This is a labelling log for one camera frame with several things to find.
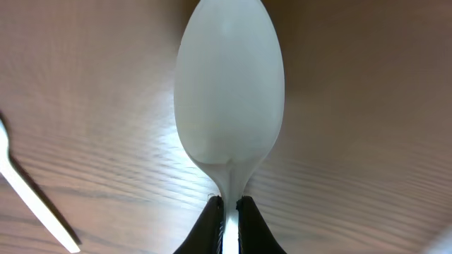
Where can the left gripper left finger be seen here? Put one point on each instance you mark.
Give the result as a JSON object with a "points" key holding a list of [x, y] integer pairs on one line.
{"points": [[205, 237]]}

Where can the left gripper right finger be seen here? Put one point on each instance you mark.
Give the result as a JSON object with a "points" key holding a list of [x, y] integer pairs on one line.
{"points": [[254, 235]]}

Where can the white spoon crossing handle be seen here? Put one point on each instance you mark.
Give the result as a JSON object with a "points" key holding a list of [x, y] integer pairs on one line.
{"points": [[229, 96]]}

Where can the clear plastic basket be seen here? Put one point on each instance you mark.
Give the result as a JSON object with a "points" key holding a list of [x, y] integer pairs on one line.
{"points": [[441, 244]]}

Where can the white utensil handle far left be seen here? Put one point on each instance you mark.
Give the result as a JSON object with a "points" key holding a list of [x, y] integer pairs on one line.
{"points": [[31, 199]]}

